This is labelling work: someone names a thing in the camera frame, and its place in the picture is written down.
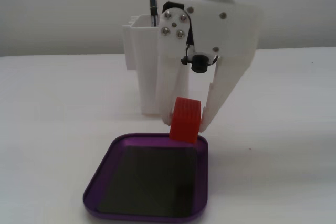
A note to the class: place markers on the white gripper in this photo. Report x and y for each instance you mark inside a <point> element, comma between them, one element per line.
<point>226,28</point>

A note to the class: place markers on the red cube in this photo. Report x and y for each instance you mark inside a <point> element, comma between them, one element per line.
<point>185,120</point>

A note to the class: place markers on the small black gripper camera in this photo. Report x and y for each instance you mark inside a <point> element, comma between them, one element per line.
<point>198,63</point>

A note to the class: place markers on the purple metal tray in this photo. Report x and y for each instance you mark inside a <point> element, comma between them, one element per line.
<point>147,179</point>

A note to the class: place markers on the white plastic box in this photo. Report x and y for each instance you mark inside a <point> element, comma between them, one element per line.
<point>143,64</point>

